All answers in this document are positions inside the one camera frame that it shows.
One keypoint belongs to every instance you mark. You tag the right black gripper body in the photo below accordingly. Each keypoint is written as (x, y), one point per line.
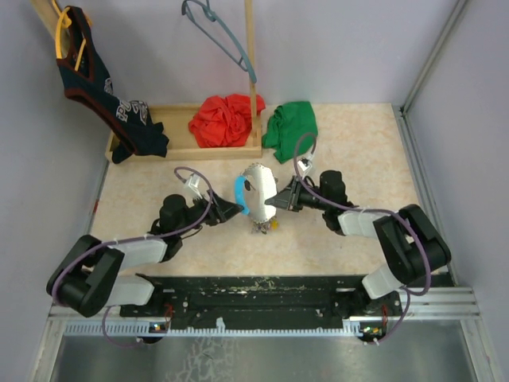
(311, 197)

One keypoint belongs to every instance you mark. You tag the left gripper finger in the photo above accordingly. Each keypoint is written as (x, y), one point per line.
(226, 213)
(221, 202)

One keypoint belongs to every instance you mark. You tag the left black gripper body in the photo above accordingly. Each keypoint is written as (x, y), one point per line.
(198, 210)

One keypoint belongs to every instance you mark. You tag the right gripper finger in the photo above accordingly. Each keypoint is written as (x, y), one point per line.
(288, 192)
(279, 203)

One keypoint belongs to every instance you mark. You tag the bunch of coloured keys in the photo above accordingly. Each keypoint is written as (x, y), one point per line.
(265, 227)

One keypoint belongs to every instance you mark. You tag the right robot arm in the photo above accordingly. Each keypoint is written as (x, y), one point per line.
(411, 245)

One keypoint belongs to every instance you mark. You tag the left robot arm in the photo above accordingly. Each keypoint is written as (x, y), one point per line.
(88, 278)

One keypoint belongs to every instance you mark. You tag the green crumpled cloth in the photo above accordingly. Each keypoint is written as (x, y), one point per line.
(286, 126)

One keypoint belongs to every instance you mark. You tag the red crumpled cloth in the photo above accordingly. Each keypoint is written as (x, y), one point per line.
(222, 121)

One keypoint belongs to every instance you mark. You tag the wooden tray rack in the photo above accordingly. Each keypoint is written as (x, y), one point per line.
(175, 117)

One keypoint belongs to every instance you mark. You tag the navy blue tank top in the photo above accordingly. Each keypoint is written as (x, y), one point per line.
(129, 121)

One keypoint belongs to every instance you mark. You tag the yellow clothes hanger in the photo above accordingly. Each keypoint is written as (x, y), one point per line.
(64, 22)

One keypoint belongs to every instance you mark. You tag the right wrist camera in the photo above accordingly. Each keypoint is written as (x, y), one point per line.
(305, 166)

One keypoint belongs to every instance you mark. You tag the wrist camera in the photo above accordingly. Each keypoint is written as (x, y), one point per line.
(191, 187)
(305, 166)

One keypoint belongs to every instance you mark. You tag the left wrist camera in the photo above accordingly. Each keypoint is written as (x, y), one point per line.
(191, 187)

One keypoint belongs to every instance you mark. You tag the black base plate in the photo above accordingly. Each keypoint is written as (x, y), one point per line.
(256, 302)

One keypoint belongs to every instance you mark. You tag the grey cable duct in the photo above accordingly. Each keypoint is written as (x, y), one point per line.
(153, 327)

